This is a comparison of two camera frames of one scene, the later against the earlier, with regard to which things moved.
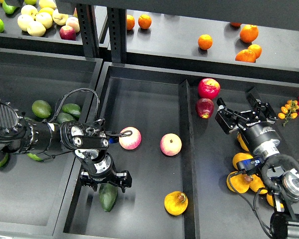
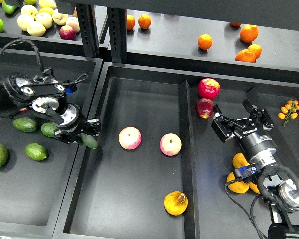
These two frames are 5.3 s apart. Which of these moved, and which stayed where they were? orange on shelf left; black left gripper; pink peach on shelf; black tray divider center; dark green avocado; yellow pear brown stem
Moved: dark green avocado; black left gripper
Stayed: yellow pear brown stem; orange on shelf left; pink peach on shelf; black tray divider center
